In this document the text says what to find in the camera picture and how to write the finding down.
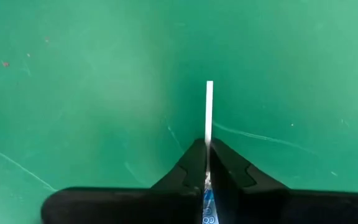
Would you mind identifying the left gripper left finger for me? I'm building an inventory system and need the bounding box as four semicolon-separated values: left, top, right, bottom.
40;138;209;224

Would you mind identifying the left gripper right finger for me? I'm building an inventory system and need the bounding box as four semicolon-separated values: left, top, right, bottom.
209;138;358;224

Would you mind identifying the green table mat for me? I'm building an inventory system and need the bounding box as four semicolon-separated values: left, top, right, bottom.
0;0;358;224

